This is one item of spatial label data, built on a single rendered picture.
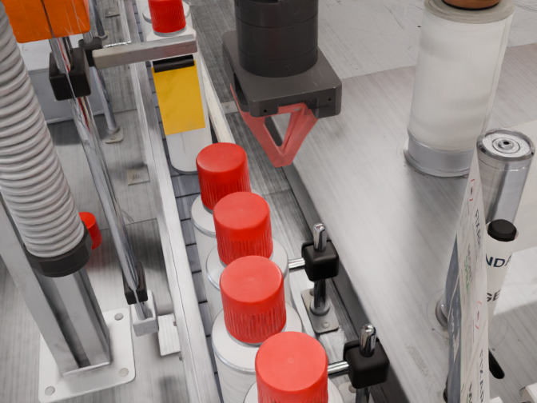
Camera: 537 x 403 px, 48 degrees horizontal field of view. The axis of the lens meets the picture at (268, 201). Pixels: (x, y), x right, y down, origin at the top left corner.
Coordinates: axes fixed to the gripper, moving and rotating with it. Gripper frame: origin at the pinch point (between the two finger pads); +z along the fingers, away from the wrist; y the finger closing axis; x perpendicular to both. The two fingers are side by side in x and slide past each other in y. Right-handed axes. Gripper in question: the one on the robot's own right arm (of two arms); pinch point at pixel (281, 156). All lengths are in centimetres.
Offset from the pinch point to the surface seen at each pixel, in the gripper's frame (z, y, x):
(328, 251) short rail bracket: 9.2, -3.1, -3.2
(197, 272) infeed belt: 13.6, 1.6, 8.4
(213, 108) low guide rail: 10.1, 24.0, 2.4
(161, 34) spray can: -3.4, 17.9, 7.3
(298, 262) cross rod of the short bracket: 10.2, -2.9, -0.5
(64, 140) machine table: 19.0, 35.9, 22.6
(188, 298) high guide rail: 5.0, -8.4, 9.7
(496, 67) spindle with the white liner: 0.4, 7.8, -23.9
